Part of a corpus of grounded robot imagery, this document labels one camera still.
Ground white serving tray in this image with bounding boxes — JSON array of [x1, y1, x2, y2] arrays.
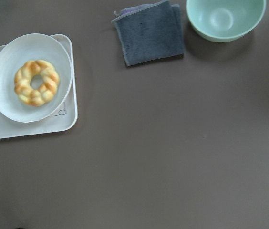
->
[[0, 46, 78, 139]]

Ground white round plate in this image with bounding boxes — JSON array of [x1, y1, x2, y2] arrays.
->
[[0, 33, 73, 123]]

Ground glazed ring doughnut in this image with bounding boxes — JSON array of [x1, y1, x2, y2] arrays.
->
[[14, 59, 60, 107]]

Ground grey folded cloth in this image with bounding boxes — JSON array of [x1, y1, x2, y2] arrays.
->
[[112, 0, 184, 66]]

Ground mint green bowl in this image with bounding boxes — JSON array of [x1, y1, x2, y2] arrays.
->
[[186, 0, 267, 42]]

